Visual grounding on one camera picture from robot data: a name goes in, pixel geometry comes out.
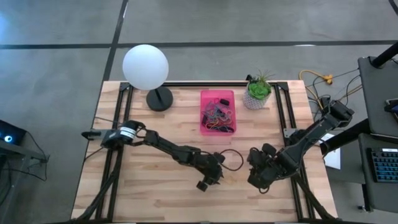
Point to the black desk beam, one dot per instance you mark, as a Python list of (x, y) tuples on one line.
[(345, 140)]

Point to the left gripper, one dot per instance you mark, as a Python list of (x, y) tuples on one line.
[(211, 165)]

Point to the black pole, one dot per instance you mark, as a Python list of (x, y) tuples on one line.
[(385, 55)]

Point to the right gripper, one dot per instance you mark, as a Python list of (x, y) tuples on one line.
[(270, 161)]

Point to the grey metal stand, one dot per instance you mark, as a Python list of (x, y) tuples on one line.
[(18, 152)]

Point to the grey metal bracket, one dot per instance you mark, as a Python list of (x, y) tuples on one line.
[(287, 133)]

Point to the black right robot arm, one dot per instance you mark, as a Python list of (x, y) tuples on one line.
[(311, 137)]

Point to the grey desk with keyboard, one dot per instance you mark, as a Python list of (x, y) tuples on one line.
[(367, 193)]

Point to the black rubber band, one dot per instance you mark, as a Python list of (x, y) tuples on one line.
[(228, 128)]

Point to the white paper sheet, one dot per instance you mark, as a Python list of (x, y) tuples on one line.
[(332, 158)]

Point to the white globe table lamp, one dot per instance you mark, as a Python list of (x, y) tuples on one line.
[(146, 67)]

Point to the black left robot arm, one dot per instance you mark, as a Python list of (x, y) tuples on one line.
[(168, 147)]

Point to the succulent in patterned pot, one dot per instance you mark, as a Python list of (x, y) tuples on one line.
[(258, 93)]

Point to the black device with blue light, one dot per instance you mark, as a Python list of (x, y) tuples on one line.
[(12, 130)]

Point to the backlit keyboard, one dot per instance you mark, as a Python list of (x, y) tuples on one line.
[(385, 165)]

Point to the pink plastic bin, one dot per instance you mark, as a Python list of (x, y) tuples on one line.
[(217, 95)]

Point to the dark grey desk top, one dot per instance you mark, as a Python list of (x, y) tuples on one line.
[(376, 99)]

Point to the black phone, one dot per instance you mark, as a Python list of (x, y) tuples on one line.
[(392, 107)]

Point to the black metal bracket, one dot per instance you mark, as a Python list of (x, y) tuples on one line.
[(90, 134)]

